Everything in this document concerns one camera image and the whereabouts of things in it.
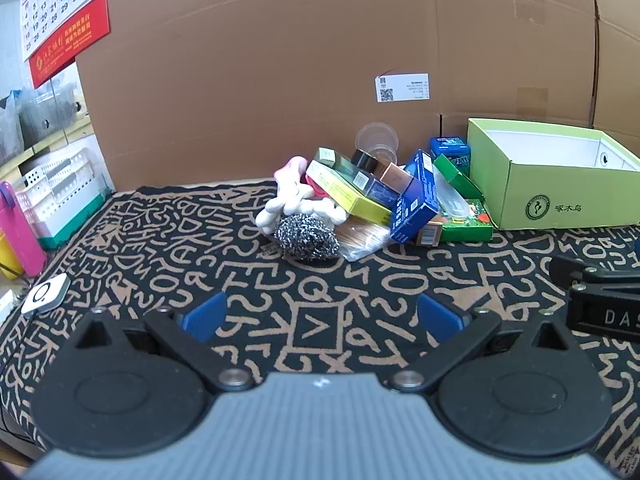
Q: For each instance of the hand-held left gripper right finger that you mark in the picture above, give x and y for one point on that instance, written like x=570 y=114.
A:
x=440 y=316

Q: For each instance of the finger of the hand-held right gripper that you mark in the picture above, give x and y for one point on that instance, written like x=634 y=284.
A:
x=567 y=270

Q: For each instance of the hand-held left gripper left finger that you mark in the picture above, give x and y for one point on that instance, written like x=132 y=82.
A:
x=206 y=314

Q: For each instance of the green cardboard box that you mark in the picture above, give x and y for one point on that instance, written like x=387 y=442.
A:
x=555 y=195

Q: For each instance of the clear plastic package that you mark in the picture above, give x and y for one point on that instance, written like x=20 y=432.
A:
x=452 y=200

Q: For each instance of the steel wool scrubber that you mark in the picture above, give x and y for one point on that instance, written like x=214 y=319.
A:
x=306 y=237

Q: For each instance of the blue gum container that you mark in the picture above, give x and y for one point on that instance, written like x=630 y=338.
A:
x=451 y=152

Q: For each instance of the long iridescent box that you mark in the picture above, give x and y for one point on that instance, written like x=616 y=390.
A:
x=350 y=175

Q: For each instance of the clear plastic cup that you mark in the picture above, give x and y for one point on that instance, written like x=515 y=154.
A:
x=377 y=140

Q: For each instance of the black letter-patterned mat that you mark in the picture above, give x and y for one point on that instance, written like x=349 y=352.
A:
x=165 y=260

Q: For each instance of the green fruit-print box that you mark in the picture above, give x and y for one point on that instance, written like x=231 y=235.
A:
x=472 y=225

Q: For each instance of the bag of wooden sticks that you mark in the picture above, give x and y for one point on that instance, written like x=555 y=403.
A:
x=362 y=240

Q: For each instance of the blue box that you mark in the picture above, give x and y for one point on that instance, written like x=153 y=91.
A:
x=415 y=200

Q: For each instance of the green packet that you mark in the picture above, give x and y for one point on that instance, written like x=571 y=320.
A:
x=457 y=177

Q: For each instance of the copper brown box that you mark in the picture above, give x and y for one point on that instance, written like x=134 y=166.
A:
x=395 y=176

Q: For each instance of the yellow-green box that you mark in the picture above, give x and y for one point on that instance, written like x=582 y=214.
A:
x=345 y=197

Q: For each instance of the white square device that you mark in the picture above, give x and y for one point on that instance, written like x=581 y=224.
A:
x=46 y=294

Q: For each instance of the red pink packet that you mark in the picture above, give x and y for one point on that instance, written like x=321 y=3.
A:
x=316 y=189

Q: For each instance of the black tape roll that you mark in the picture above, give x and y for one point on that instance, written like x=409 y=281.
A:
x=365 y=159

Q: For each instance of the white plastic basket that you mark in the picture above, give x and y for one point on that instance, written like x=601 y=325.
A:
x=60 y=195

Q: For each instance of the pink bottle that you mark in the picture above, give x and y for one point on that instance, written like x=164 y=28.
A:
x=22 y=235

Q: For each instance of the yellow container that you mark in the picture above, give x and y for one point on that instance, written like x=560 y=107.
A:
x=6 y=257

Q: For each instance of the white shipping label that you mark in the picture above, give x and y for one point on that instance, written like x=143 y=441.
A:
x=402 y=88

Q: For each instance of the large brown cardboard sheet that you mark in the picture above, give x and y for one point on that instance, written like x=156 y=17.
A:
x=250 y=75

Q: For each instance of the clear storage drawers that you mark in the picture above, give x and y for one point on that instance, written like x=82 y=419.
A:
x=50 y=105

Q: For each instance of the red wall calendar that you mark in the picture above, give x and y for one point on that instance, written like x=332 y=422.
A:
x=65 y=15

